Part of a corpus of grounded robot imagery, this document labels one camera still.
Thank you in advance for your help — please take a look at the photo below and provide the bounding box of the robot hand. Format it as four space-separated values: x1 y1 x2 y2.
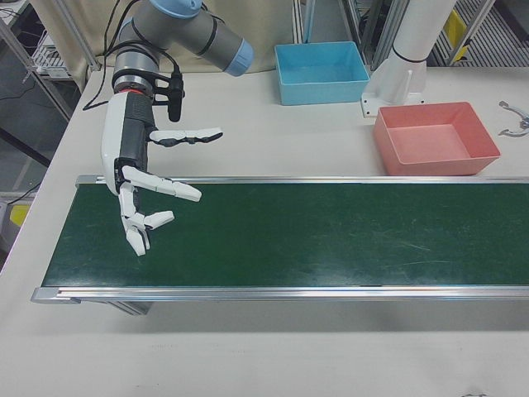
101 91 225 258

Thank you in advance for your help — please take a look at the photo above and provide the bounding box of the blue plastic box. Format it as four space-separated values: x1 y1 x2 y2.
274 41 372 107

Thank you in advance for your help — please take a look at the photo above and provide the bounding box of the pink plastic box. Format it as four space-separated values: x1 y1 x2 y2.
373 101 502 177

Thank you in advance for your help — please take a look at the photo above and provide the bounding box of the green belt conveyor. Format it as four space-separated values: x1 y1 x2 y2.
31 174 529 318

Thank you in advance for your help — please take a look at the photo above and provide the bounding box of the black ribbed grating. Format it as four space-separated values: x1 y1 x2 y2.
429 0 529 67

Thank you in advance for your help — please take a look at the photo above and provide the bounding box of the metal reacher grabber tool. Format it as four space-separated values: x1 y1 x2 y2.
498 100 529 137

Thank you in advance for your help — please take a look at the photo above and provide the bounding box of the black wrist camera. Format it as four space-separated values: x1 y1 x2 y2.
153 70 186 123

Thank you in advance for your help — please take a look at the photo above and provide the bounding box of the black camera cable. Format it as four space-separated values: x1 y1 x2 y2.
82 0 183 112

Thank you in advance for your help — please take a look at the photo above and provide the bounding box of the white wire rack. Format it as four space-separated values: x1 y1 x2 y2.
31 40 69 76

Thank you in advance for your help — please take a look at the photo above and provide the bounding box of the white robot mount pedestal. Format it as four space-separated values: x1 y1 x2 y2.
360 0 456 120

